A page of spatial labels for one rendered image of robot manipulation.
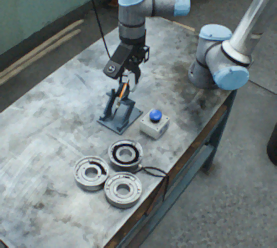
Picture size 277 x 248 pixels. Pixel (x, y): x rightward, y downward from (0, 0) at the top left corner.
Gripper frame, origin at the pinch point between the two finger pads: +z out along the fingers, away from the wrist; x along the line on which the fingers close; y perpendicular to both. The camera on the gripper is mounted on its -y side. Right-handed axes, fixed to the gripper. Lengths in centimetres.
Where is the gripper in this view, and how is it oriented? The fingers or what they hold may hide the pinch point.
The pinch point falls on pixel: (125, 87)
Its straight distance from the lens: 112.5
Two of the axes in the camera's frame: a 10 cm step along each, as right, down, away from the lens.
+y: 5.8, -5.8, 5.7
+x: -8.1, -4.5, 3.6
